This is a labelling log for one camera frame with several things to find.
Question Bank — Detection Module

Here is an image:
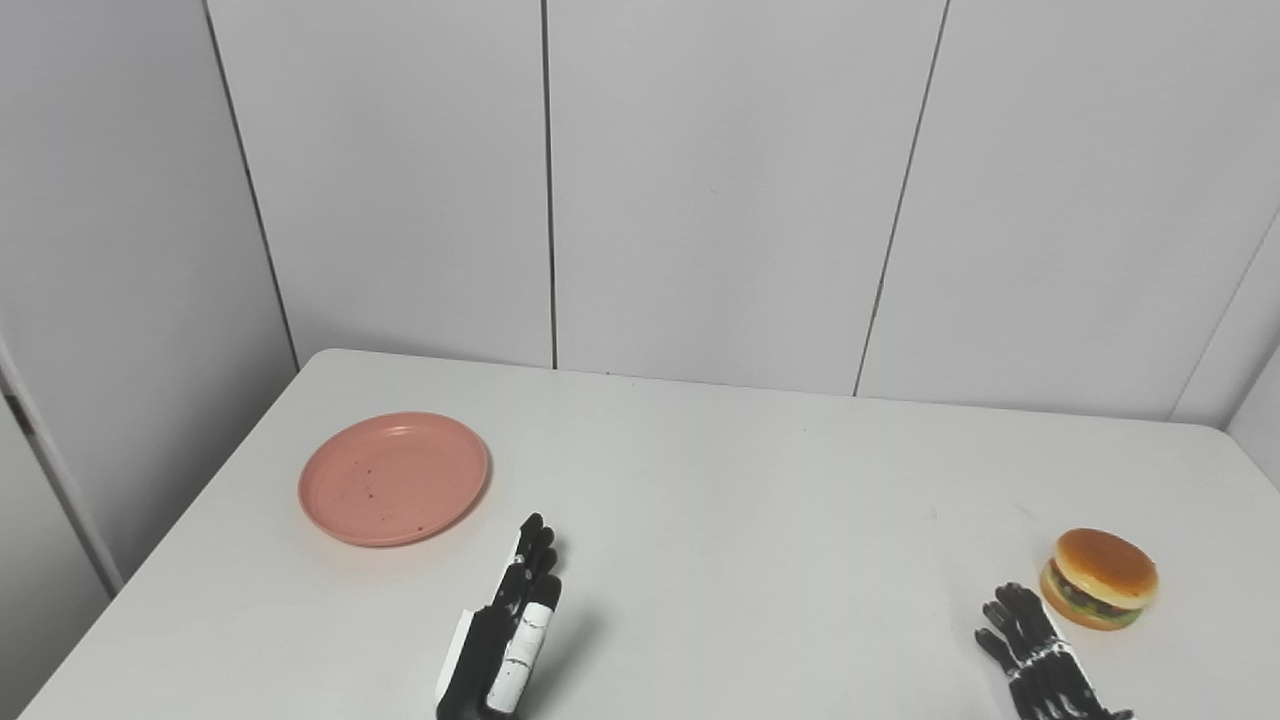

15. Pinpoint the toy hamburger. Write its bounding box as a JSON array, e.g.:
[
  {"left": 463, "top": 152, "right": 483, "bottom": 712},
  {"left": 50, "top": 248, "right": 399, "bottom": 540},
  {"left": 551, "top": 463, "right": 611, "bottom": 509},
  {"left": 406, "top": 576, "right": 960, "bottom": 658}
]
[{"left": 1039, "top": 528, "right": 1159, "bottom": 632}]

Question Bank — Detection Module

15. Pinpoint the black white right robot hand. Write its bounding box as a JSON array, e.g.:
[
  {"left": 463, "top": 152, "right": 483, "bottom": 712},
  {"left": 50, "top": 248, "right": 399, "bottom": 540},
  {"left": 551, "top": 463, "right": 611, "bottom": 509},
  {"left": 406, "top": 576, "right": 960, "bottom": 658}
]
[{"left": 975, "top": 583, "right": 1136, "bottom": 720}]

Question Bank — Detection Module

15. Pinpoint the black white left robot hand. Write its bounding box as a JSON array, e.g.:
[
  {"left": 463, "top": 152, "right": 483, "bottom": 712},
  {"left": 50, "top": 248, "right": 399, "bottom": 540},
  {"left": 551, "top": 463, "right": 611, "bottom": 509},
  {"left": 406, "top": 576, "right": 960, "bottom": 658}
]
[{"left": 436, "top": 513, "right": 563, "bottom": 720}]

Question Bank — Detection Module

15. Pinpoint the pink round plate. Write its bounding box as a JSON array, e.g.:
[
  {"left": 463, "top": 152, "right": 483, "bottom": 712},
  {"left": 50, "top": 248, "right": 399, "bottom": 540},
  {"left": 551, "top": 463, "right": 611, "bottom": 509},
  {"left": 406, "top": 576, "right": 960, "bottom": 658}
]
[{"left": 297, "top": 411, "right": 491, "bottom": 548}]

